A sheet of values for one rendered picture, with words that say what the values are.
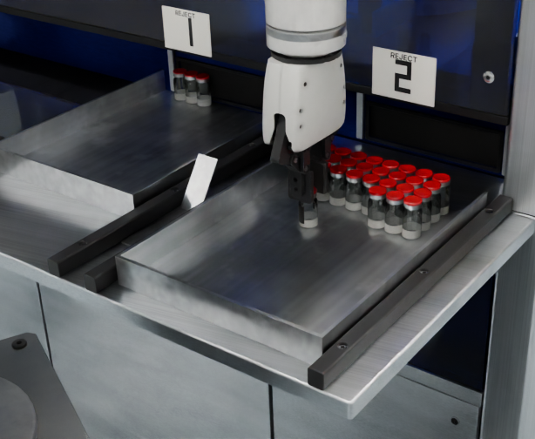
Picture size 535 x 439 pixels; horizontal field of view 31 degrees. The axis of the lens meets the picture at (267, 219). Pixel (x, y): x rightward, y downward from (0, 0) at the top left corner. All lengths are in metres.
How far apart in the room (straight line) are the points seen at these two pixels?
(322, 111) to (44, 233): 0.36
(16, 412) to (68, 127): 0.60
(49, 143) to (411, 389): 0.61
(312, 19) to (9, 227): 0.45
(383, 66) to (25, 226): 0.47
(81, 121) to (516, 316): 0.66
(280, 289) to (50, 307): 0.94
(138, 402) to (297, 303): 0.89
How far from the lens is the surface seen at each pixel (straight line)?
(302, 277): 1.02
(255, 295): 0.99
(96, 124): 1.43
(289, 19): 0.98
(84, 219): 1.18
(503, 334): 1.26
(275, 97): 1.01
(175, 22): 1.37
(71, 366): 1.94
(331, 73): 1.04
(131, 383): 1.82
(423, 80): 1.16
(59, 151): 1.36
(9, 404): 0.92
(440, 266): 1.02
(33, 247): 1.13
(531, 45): 1.09
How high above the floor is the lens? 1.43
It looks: 29 degrees down
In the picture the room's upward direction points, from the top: 2 degrees counter-clockwise
